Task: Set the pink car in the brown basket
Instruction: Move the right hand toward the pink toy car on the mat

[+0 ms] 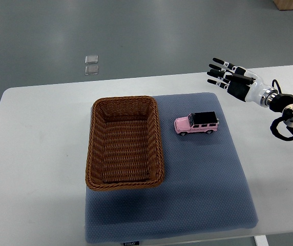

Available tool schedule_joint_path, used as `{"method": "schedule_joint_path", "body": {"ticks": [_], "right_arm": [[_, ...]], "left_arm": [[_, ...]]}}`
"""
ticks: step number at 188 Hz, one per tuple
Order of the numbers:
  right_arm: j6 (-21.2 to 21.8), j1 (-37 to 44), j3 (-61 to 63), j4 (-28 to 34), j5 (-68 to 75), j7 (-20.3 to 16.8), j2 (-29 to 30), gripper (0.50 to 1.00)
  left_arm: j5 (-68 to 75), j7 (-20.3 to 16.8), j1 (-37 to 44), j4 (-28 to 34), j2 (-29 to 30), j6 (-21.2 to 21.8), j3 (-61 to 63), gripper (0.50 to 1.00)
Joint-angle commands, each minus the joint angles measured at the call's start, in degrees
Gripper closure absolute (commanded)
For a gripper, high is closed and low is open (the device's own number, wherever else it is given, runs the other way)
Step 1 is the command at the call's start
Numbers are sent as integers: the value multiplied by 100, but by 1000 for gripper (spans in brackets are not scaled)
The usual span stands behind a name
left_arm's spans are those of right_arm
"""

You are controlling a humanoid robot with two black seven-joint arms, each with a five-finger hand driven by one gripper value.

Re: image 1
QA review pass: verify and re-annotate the white robotic hand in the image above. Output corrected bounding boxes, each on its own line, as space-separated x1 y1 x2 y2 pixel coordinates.
207 57 276 106

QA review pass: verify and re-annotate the pink toy car black roof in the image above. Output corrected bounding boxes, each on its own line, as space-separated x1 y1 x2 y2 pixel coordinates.
174 111 220 136

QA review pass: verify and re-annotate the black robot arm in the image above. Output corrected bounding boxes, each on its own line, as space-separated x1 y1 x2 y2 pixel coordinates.
207 58 293 141

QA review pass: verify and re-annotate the brown wicker basket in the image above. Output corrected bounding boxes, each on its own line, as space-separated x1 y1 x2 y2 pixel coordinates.
85 96 165 191

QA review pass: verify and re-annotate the wooden furniture corner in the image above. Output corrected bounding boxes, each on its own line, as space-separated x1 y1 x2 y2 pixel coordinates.
273 0 293 10

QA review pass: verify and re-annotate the blue grey cushion mat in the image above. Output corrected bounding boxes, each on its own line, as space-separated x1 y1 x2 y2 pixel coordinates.
85 92 258 243

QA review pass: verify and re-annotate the upper floor metal plate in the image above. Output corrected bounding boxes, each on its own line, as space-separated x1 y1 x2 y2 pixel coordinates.
85 55 98 64

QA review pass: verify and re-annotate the white table leg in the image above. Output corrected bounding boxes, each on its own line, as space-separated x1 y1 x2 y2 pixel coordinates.
254 235 269 246

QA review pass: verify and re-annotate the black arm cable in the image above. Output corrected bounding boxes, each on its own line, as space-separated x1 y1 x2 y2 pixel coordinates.
271 79 283 95

